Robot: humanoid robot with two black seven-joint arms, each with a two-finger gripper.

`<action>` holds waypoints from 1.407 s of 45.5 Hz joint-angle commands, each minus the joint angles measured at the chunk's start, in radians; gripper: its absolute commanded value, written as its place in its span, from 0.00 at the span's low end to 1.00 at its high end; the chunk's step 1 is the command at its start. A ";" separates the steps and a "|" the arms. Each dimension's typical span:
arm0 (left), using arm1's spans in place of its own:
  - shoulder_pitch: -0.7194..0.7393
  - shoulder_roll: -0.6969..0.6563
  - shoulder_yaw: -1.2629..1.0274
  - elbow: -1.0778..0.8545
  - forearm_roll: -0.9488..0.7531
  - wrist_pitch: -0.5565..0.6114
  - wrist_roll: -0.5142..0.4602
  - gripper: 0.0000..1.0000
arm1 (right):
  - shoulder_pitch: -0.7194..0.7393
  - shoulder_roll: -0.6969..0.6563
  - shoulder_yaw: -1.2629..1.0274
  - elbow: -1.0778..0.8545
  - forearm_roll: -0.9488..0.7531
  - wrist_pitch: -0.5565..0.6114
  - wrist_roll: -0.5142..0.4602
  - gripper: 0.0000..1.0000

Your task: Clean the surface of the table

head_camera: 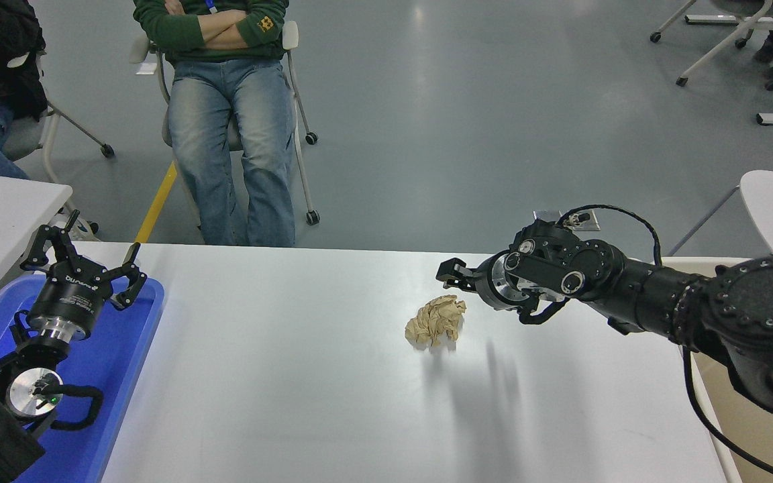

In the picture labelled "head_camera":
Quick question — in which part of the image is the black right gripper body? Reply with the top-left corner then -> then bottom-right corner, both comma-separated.
472,255 -> 507,308

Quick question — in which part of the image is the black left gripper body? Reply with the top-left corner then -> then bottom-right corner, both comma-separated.
27,258 -> 113,331

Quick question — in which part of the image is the crumpled tan paper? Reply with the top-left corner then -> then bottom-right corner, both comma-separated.
405,294 -> 466,351

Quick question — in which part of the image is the blue plastic tray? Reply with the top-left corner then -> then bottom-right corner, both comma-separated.
0,274 -> 165,483

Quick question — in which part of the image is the grey swivel chair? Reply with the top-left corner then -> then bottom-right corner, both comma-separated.
130,20 -> 321,232

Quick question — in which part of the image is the large pale bin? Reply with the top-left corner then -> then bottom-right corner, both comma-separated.
655,257 -> 773,483

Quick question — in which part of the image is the white-framed wheeled chair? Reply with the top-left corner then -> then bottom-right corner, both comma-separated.
650,0 -> 773,91

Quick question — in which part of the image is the grey chair with white frame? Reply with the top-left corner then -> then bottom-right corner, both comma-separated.
1,50 -> 117,237

